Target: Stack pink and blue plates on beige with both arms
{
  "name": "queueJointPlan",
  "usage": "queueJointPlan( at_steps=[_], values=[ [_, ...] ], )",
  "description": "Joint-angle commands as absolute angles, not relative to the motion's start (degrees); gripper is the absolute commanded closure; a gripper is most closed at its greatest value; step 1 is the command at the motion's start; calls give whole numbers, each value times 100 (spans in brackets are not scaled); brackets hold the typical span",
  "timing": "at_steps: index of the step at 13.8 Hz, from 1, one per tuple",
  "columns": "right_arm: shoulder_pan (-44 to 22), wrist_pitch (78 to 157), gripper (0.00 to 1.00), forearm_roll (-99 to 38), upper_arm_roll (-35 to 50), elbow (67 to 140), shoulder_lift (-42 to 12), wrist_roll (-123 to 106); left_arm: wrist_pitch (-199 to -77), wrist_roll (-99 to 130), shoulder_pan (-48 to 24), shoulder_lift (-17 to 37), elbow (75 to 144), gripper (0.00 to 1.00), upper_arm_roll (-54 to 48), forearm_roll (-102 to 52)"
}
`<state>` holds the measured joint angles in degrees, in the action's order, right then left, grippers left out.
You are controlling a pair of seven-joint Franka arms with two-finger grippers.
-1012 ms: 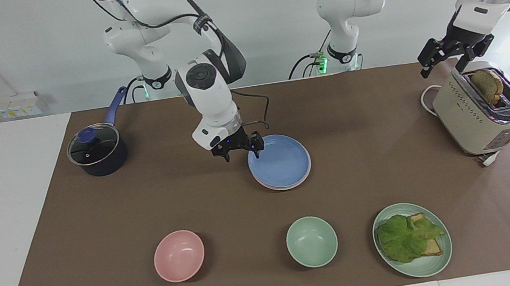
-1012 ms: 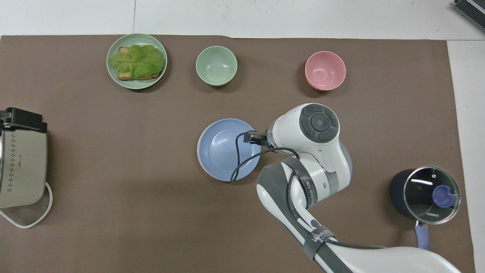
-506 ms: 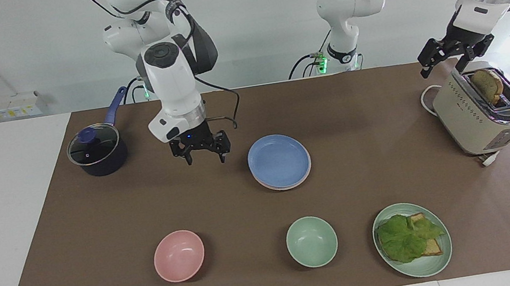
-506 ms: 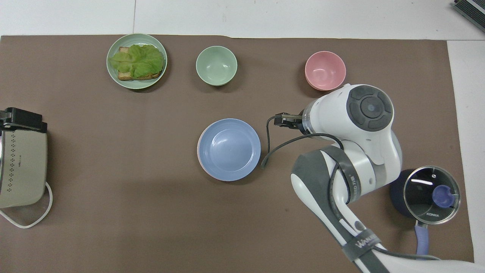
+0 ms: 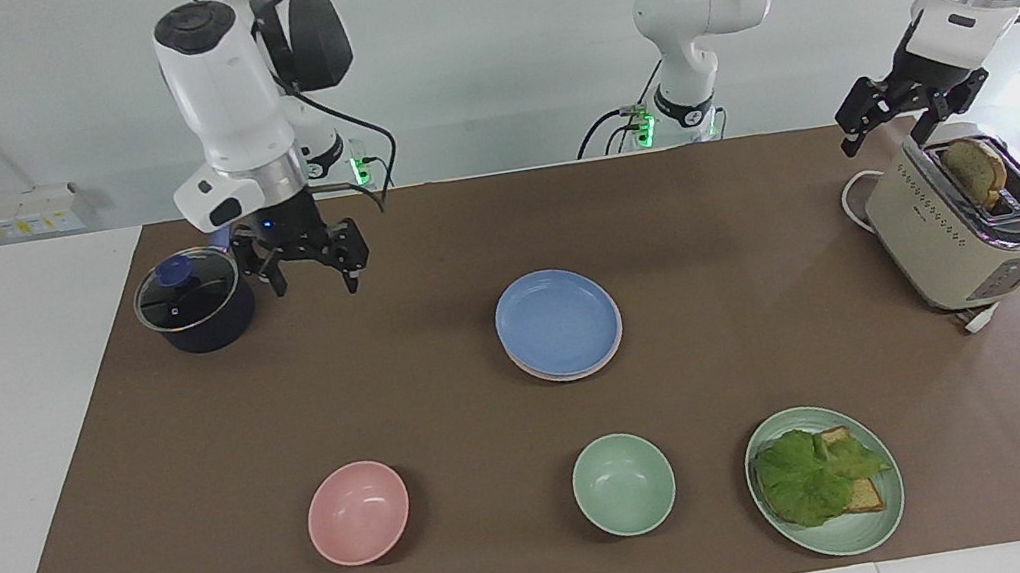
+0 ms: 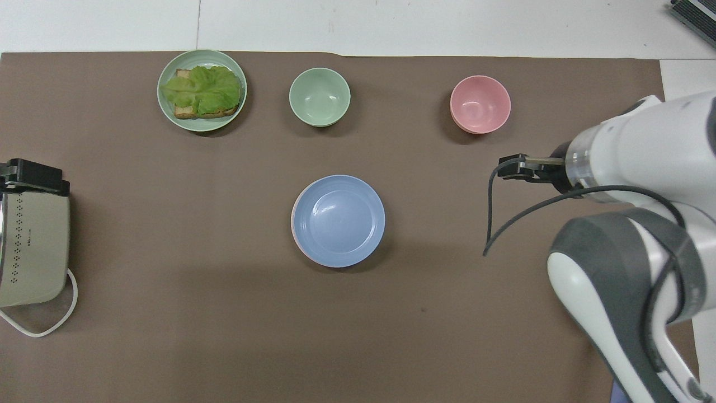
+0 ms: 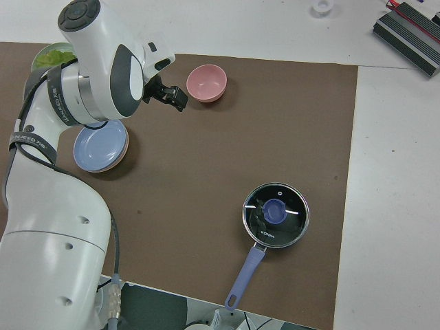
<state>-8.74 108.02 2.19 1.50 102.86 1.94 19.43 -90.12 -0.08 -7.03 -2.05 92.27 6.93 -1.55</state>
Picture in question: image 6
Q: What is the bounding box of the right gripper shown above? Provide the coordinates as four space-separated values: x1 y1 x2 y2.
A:
525 141 572 194

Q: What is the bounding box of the pink bowl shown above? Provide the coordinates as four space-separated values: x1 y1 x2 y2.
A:
450 75 512 135

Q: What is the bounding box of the dark grey device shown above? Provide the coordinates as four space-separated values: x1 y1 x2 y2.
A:
670 0 716 41

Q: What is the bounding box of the blue plate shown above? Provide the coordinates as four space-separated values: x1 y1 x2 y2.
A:
293 175 386 268

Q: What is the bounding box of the green bowl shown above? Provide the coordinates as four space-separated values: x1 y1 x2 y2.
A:
289 67 351 128

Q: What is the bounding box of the green plate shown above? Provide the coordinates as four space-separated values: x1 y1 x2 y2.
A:
157 49 248 133

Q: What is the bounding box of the green lettuce leaf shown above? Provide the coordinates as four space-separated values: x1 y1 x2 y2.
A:
161 65 243 116

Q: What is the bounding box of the toast slice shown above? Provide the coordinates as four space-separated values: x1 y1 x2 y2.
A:
173 68 242 120

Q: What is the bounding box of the black cable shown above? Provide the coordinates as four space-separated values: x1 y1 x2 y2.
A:
483 154 689 360

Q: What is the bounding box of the white power cable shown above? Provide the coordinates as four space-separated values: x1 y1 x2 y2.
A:
0 268 79 338

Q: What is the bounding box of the beige appliance with black handle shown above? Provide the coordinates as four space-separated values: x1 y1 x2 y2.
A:
0 158 72 308

